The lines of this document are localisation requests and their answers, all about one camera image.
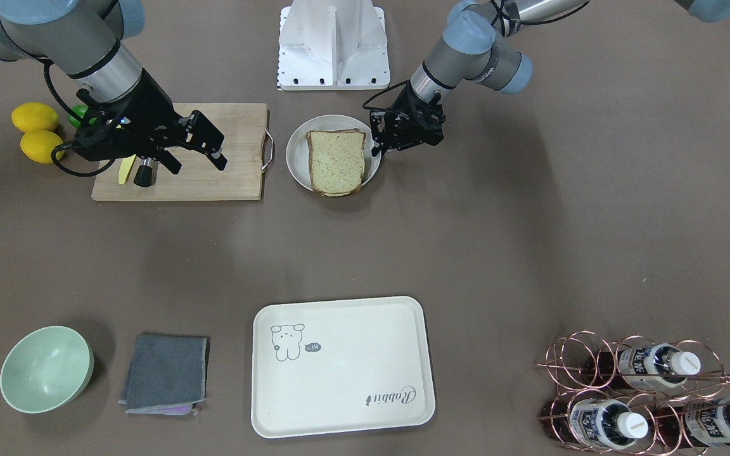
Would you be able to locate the copper wire bottle rack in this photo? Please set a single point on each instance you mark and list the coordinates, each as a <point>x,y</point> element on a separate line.
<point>583,366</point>

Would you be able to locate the tea bottle upper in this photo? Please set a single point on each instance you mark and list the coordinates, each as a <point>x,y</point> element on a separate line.
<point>657,367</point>

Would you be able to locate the yellow plastic knife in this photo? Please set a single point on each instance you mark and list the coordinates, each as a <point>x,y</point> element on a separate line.
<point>125,169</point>

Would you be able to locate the white round plate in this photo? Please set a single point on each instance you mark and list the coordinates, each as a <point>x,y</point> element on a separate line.
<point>297,151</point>

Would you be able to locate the yellow lemon upper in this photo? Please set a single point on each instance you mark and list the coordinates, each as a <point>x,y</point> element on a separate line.
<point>33,116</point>

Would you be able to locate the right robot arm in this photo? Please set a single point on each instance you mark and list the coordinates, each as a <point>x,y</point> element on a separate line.
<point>84,39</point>

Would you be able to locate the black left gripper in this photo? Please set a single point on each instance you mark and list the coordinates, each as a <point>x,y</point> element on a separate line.
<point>413,107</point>

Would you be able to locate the wooden cutting board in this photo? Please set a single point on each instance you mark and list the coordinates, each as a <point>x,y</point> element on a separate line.
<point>246,148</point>

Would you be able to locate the plain bread slice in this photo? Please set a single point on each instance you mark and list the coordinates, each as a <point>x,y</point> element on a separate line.
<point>336,161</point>

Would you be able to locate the mint green bowl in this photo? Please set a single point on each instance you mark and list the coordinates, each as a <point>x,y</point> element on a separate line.
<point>46,369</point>

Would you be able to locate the green lime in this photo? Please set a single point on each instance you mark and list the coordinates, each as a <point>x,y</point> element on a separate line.
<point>78,112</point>

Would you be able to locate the cream rabbit tray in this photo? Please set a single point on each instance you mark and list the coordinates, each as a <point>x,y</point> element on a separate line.
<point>340,366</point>

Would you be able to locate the grey folded cloth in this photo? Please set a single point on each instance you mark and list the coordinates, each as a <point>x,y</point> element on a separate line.
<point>167,375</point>

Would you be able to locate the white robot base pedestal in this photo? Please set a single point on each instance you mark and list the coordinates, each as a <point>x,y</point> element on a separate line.
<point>332,46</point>

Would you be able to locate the yellow lemon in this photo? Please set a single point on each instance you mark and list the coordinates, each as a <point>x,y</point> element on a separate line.
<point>38,145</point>
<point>33,116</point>

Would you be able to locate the yellow lemon lower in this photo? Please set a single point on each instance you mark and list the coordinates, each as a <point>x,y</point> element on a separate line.
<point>38,145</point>

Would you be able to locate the tea bottle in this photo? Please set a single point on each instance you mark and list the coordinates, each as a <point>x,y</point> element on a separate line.
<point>606,424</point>
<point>708,423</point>
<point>657,367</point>

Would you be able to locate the steel muddler black tip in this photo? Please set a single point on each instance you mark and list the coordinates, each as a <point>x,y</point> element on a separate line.
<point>145,175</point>

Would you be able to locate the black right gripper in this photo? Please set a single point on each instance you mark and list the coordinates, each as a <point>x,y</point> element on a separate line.
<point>151,109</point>

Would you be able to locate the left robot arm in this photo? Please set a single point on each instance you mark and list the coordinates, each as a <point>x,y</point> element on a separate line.
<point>476,44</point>

